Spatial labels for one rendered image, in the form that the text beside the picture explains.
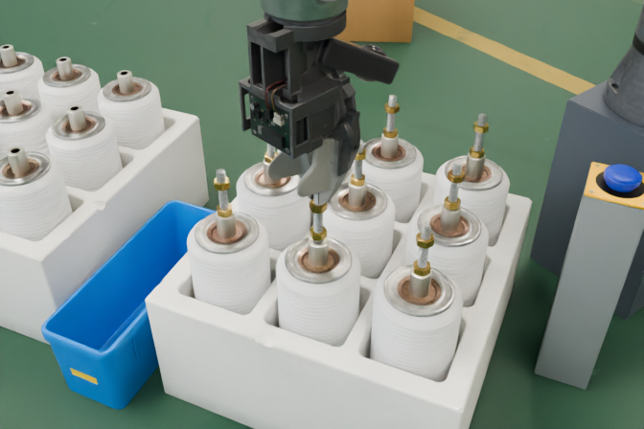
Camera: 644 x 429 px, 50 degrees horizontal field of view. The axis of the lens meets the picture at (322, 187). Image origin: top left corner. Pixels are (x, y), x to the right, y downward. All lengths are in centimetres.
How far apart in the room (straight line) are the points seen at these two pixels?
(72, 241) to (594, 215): 66
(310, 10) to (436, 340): 37
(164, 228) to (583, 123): 64
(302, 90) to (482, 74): 116
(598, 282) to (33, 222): 72
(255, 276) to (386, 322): 17
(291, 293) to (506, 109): 95
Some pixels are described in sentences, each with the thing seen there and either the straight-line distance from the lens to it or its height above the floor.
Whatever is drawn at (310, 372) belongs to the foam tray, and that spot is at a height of 16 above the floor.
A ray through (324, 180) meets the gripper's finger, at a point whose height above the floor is 38.
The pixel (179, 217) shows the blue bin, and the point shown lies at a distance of 112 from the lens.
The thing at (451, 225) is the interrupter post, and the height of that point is 26.
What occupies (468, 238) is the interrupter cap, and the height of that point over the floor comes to 25.
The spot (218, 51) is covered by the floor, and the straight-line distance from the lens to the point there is 184.
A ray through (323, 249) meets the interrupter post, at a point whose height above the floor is 28.
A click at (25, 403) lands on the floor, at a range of 105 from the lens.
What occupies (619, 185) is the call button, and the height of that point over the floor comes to 33.
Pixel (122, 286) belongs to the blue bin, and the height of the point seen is 6.
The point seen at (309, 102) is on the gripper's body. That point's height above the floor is 49.
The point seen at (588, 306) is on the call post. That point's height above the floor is 15.
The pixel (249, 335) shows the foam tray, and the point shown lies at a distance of 81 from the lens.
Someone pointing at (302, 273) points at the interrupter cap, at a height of 25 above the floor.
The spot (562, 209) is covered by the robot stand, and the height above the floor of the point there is 12.
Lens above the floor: 79
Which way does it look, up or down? 37 degrees down
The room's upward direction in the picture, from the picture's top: straight up
